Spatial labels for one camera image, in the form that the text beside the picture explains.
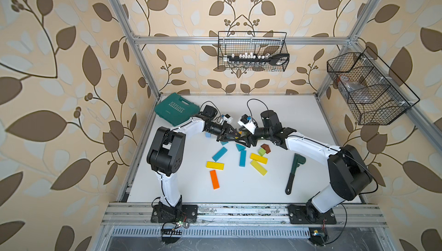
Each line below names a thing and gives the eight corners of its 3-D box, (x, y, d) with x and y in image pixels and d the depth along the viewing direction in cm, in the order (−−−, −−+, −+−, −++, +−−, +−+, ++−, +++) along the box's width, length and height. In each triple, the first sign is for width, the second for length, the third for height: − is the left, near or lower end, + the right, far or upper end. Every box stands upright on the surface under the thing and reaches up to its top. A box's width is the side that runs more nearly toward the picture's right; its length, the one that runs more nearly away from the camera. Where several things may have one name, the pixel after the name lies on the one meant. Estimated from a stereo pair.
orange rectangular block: (213, 190, 84) (213, 189, 82) (209, 172, 89) (209, 170, 88) (220, 188, 84) (220, 187, 83) (216, 170, 90) (215, 169, 88)
